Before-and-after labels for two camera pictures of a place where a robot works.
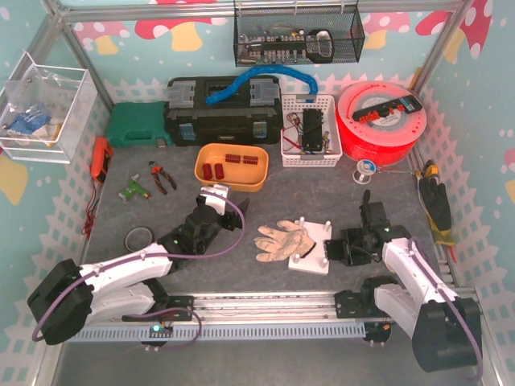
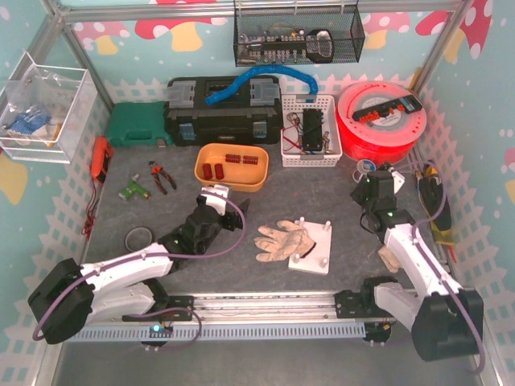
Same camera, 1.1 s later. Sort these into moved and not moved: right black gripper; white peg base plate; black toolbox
Moved: right black gripper
Not moved: white peg base plate; black toolbox
